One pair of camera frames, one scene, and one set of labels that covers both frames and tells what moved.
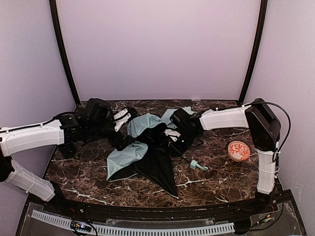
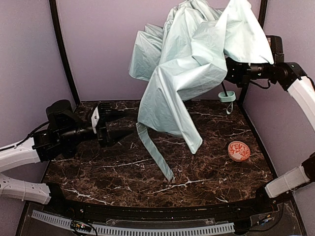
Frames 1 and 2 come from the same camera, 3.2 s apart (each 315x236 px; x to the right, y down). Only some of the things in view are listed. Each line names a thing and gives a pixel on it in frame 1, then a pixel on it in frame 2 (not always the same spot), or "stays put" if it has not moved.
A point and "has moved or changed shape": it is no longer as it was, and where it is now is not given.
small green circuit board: (80, 225) stays put
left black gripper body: (122, 141) → (103, 132)
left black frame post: (53, 12) stays put
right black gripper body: (170, 143) → (233, 73)
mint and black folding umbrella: (166, 116) has moved or changed shape
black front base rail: (167, 213) stays put
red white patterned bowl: (238, 151) stays put
